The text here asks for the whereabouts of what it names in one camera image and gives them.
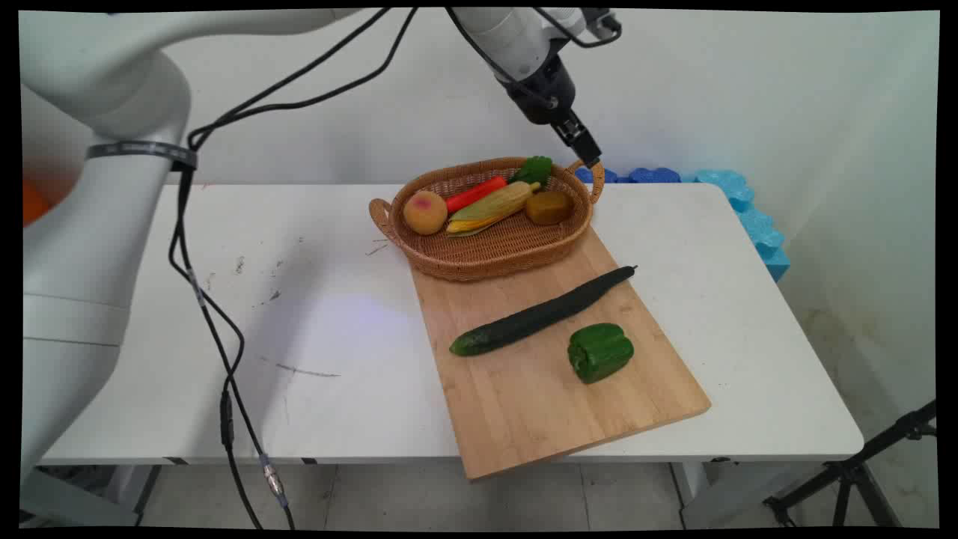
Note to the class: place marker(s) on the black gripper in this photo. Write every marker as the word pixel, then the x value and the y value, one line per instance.
pixel 545 90

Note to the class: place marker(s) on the brown toy potato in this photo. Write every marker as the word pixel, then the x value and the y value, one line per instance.
pixel 549 207

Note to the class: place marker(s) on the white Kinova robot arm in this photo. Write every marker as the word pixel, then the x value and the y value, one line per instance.
pixel 97 247

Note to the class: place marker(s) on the dark blue foam piece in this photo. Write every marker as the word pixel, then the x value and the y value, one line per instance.
pixel 608 177
pixel 655 175

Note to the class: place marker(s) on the green leafy toy vegetable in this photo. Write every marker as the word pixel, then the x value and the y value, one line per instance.
pixel 533 171

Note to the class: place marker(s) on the yellow toy corn cob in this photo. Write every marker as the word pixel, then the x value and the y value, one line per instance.
pixel 494 206

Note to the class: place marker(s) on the red toy carrot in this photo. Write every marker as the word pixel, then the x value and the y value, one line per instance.
pixel 473 195

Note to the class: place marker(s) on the woven wicker basket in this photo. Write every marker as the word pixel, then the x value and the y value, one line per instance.
pixel 494 251

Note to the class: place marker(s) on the toy peach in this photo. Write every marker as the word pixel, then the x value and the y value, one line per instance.
pixel 425 213

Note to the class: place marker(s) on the dark green toy cucumber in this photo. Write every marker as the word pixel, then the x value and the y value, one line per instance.
pixel 535 317

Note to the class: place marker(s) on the light blue foam strip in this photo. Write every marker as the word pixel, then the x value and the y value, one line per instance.
pixel 752 217

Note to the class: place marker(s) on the green toy bell pepper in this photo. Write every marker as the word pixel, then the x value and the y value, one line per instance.
pixel 599 353

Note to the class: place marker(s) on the bamboo cutting board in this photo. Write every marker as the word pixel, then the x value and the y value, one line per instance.
pixel 524 397

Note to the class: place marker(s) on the white table leg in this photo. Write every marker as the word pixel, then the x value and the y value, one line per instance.
pixel 692 494
pixel 131 490

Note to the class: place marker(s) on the black tripod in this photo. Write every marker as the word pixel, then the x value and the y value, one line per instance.
pixel 853 471

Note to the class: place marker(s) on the orange object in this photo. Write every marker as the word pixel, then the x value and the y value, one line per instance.
pixel 34 203

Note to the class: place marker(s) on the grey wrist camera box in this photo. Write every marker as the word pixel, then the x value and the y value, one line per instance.
pixel 601 21

